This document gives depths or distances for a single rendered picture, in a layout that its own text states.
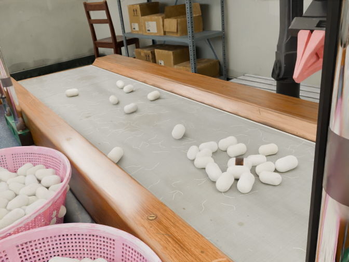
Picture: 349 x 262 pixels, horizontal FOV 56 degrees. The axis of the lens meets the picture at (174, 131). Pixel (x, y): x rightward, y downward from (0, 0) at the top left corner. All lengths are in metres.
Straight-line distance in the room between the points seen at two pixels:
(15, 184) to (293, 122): 0.49
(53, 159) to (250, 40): 2.59
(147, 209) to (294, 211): 0.18
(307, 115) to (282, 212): 0.27
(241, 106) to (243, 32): 2.37
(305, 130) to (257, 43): 2.40
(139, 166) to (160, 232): 0.20
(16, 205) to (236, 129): 0.41
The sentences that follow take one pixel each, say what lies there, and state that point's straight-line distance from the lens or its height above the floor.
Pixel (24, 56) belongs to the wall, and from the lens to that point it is 5.00.
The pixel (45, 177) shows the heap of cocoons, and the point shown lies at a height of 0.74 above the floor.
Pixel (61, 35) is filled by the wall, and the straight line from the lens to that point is 5.16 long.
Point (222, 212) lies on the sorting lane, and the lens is 0.44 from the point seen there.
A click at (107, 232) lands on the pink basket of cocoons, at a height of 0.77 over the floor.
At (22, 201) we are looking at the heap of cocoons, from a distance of 0.55.
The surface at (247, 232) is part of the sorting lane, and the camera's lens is 0.41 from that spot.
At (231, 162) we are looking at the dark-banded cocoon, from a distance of 0.51.
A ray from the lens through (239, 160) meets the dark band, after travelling 0.51.
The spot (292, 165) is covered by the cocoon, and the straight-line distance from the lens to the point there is 0.52.
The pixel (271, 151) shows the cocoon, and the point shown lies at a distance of 0.56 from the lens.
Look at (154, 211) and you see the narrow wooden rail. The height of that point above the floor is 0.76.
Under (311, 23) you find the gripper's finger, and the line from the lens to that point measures 0.59.
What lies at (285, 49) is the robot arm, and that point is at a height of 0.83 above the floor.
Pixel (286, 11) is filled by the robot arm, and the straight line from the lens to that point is 0.89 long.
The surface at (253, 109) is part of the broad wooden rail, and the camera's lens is 0.70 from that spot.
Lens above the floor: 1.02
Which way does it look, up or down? 24 degrees down
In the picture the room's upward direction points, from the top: 6 degrees counter-clockwise
